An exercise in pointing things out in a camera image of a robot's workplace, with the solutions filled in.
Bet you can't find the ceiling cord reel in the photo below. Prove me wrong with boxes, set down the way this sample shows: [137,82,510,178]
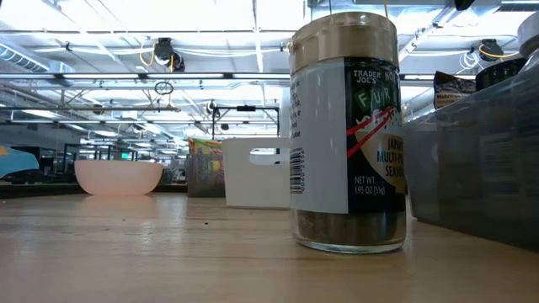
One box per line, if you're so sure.
[149,36,187,73]
[478,37,519,64]

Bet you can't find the blue Maruchan ramen packet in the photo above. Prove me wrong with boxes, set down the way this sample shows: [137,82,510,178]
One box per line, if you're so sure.
[0,145,40,178]

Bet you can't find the orange-brown snack packet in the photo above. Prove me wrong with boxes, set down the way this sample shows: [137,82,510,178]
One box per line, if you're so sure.
[433,70,479,110]

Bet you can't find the pink translucent bowl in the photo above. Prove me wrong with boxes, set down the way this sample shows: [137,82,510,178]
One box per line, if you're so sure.
[74,159,164,197]

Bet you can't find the white plastic bin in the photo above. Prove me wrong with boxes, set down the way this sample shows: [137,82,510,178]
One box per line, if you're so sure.
[221,136,291,210]

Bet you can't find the ceiling light bar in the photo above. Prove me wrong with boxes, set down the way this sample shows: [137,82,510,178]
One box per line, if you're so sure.
[0,71,477,82]

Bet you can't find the dark grey plastic bin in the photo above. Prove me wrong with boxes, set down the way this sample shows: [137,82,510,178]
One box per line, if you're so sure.
[184,151,227,199]
[403,62,539,253]

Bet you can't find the gold-lidded furikake jar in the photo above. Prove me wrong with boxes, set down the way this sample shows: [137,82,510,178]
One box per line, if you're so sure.
[288,11,408,254]

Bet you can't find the black aluminium table frame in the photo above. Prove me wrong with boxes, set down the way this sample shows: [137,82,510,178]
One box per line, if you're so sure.
[0,183,189,199]

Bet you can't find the silver ventilation duct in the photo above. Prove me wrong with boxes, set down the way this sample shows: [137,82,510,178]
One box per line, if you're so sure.
[0,41,77,75]

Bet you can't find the grey ceiling pipe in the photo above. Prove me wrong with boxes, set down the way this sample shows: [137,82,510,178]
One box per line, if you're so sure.
[0,104,182,113]

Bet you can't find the green ramen packet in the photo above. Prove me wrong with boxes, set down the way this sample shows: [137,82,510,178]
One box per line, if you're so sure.
[187,137,225,198]

